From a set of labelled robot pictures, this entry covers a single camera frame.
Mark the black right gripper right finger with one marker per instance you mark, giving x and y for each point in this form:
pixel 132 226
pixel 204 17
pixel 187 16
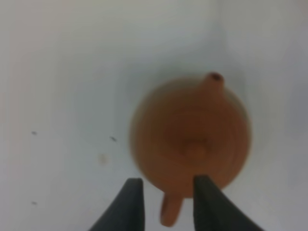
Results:
pixel 213 211

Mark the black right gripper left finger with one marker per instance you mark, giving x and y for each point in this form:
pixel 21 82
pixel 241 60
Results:
pixel 126 212

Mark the brown clay teapot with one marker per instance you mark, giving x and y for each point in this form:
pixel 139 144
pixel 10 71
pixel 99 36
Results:
pixel 187 128

